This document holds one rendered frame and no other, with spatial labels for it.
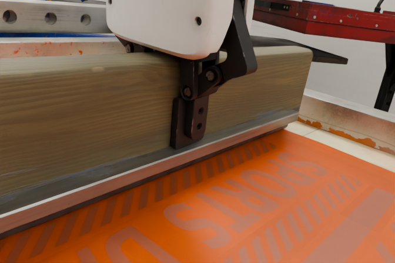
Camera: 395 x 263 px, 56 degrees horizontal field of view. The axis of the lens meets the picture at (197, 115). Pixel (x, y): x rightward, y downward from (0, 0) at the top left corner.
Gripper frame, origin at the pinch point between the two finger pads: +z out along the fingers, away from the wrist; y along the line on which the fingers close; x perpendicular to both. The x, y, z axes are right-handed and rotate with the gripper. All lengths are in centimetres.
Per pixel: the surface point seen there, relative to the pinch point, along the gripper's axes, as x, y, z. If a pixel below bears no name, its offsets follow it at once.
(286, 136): 17.7, 1.7, 7.0
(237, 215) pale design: -0.2, 7.3, 5.5
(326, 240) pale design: 2.4, 12.8, 5.6
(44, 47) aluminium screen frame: 8.6, -35.9, 3.7
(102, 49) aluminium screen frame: 19.0, -35.9, 5.2
